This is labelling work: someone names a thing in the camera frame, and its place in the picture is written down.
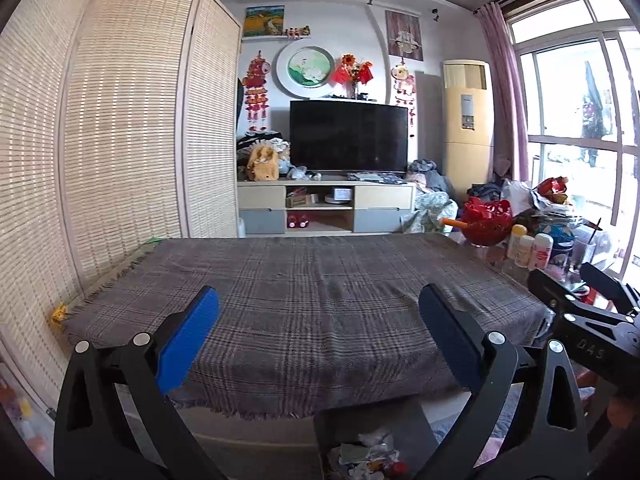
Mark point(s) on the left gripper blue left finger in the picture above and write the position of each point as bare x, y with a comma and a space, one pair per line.
181, 336

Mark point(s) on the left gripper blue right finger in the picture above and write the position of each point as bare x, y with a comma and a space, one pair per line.
456, 335

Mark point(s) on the dark grey trash bin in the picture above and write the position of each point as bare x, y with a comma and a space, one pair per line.
390, 439

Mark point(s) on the white pink lotion bottle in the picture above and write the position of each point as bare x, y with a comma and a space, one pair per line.
541, 251

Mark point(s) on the white small lotion bottle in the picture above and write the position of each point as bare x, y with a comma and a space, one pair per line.
523, 251

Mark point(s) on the grey plaid tablecloth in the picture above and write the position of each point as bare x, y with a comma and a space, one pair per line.
308, 323

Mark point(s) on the red basket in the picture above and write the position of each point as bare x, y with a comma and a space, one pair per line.
483, 223

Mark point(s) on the white lotion bottle yellow cap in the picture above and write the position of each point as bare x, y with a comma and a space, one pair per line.
517, 233

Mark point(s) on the white tv cabinet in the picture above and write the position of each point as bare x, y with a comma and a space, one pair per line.
334, 207

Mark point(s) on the pink curtain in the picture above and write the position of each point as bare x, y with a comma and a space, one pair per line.
511, 139

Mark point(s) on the yellow plush toy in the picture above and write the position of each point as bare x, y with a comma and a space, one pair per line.
263, 164

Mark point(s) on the cream standing air conditioner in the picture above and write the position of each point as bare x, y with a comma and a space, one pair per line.
469, 125

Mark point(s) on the black television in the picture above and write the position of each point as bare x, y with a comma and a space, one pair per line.
335, 135

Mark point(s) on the red hanging decoration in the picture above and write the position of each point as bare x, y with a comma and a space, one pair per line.
256, 101

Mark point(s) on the bamboo folding screen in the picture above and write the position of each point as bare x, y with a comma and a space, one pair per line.
117, 126

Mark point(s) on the landscape painting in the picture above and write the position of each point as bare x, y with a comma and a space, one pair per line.
263, 21

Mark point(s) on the round framed wall picture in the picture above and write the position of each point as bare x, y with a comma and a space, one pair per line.
304, 69

